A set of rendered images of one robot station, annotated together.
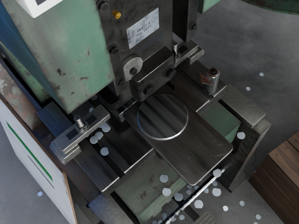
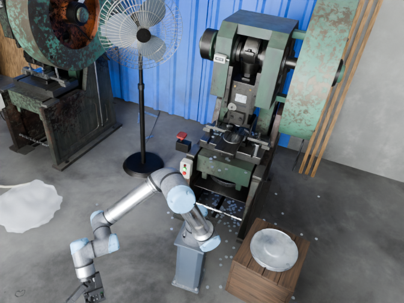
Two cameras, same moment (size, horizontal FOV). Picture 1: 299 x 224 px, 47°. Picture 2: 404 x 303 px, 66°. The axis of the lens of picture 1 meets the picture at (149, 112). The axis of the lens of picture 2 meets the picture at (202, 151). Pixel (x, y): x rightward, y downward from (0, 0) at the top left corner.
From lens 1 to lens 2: 163 cm
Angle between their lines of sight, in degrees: 41
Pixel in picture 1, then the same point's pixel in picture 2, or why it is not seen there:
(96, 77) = (220, 91)
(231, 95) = (260, 167)
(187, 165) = (220, 146)
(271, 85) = (313, 245)
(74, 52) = (219, 79)
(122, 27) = (235, 91)
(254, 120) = (255, 175)
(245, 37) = (333, 225)
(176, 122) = (232, 140)
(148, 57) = (239, 110)
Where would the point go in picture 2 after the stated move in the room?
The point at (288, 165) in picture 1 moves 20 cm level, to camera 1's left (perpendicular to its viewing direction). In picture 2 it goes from (257, 226) to (238, 206)
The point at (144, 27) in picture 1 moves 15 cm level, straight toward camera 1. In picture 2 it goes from (240, 98) to (221, 102)
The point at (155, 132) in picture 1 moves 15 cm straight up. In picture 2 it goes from (225, 137) to (228, 118)
